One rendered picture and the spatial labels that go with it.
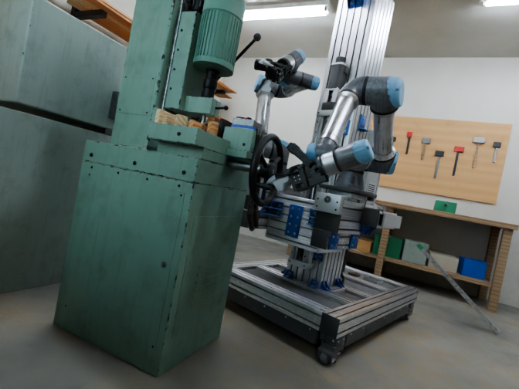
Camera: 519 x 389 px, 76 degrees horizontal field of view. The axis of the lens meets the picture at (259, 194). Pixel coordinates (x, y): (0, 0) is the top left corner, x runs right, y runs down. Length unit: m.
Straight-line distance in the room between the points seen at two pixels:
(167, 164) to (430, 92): 3.87
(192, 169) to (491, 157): 3.81
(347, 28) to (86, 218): 1.76
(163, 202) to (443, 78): 4.03
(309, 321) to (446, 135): 3.31
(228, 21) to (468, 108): 3.58
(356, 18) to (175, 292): 1.81
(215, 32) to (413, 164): 3.40
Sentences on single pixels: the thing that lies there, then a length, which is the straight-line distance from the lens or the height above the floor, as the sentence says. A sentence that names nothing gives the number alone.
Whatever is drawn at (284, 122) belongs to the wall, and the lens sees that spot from 4.95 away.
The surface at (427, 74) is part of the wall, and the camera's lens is 4.77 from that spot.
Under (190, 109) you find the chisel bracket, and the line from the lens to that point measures 1.49.
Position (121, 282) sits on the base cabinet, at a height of 0.28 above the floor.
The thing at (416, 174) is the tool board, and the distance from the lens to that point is 4.45.
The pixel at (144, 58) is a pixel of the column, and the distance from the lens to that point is 1.63.
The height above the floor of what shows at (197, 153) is 0.82.
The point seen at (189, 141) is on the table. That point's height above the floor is 0.85.
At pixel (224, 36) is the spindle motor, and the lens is 1.50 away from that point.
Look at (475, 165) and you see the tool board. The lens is 4.50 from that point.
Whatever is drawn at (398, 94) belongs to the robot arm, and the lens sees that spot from 1.42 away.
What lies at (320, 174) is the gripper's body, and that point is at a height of 0.82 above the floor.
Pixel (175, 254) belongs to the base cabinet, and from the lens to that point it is 1.23.
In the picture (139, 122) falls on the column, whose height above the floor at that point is 0.92.
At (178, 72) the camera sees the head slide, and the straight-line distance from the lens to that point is 1.54.
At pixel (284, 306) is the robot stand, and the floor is 0.17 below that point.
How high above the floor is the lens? 0.74
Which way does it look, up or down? 1 degrees down
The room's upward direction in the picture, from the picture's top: 11 degrees clockwise
